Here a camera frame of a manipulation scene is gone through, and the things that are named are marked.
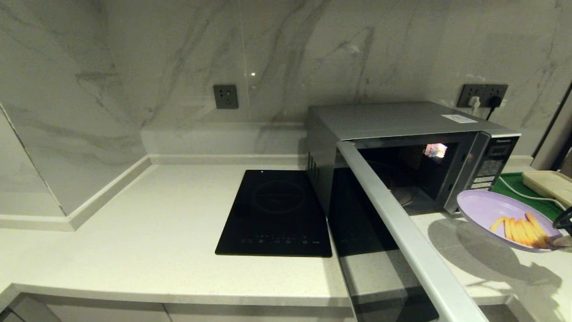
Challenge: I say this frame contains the black induction cooktop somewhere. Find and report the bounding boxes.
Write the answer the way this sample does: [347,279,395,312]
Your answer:
[215,169,332,258]

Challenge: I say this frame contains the grey single wall socket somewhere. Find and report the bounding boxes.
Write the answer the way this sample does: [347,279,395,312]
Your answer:
[213,85,239,110]

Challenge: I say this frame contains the green plastic tray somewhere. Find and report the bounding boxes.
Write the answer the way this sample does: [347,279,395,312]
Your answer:
[491,173,566,222]

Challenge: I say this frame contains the dark door frame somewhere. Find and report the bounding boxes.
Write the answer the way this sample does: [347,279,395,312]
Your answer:
[531,80,572,173]

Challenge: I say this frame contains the yellow french fries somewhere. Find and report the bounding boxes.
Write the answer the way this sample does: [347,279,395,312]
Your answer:
[490,212,551,249]

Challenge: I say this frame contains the angled cabinet corner panel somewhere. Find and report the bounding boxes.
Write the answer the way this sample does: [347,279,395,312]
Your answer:
[7,296,61,322]

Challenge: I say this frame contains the white power cable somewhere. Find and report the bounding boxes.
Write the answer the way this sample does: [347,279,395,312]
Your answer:
[498,177,568,211]

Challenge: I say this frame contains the grey double wall socket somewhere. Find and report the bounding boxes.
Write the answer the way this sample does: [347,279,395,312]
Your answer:
[457,84,509,108]

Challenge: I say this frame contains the microwave door with dark glass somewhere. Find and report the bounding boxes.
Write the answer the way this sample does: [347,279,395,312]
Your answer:
[328,141,490,322]

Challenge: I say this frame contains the purple plate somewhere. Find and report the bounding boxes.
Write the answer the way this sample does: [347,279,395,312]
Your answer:
[456,189,564,253]

